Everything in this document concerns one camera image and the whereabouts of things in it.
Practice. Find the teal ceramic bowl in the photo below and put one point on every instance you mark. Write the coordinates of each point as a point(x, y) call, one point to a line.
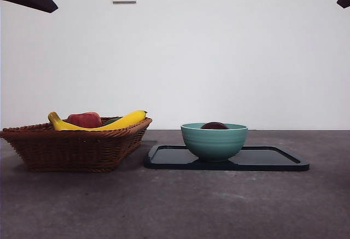
point(214, 143)

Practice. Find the green vegetable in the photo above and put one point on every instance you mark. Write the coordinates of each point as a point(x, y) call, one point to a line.
point(112, 119)

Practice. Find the yellow banana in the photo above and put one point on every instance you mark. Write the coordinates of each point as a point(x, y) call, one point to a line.
point(128, 118)

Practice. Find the red apple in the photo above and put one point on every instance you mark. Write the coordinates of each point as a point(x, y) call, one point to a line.
point(84, 119)

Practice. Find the dark red plum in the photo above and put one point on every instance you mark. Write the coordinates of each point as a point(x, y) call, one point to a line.
point(214, 126)

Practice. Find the black rectangular tray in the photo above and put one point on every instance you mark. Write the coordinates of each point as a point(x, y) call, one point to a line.
point(259, 159)

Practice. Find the brown wicker basket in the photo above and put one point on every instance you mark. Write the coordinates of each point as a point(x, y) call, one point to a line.
point(73, 151)

